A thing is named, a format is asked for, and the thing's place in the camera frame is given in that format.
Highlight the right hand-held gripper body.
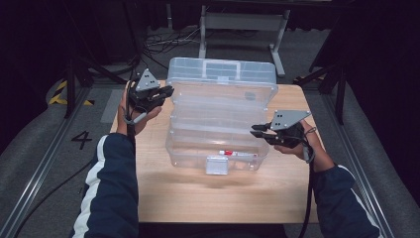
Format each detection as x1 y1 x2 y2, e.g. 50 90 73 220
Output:
269 110 312 149

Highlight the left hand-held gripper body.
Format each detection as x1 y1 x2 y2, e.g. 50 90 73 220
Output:
128 67 161 114

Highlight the white and red tube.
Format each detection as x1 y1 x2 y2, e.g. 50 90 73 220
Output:
218 149 260 159

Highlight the clear plastic storage box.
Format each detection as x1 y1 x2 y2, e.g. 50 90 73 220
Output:
164 57 279 176

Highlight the person's left hand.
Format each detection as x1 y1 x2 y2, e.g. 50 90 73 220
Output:
118 80 162 137

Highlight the person's right hand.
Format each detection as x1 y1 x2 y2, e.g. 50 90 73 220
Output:
274 120 335 173

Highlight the black metal stand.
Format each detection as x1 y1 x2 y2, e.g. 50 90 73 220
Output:
62 56 128 119
293 62 348 125

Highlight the left hand-held gripper cable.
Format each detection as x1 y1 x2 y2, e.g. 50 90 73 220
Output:
123 98 148 140

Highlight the hand-held gripper cable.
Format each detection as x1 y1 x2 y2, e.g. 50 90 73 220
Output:
298 127 319 238
123 98 148 140

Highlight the tangle of floor cables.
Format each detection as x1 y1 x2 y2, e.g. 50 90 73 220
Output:
142 26 202 82

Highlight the right hand-held gripper cable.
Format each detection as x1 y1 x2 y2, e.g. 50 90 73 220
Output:
298 127 319 238

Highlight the aluminium floor rail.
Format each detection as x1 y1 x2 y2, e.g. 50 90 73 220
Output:
321 93 395 238
0 87 92 238

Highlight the grey metal desk frame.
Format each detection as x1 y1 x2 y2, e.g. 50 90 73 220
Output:
196 4 291 78

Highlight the black floor cable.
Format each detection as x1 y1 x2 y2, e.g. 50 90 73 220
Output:
13 158 95 238

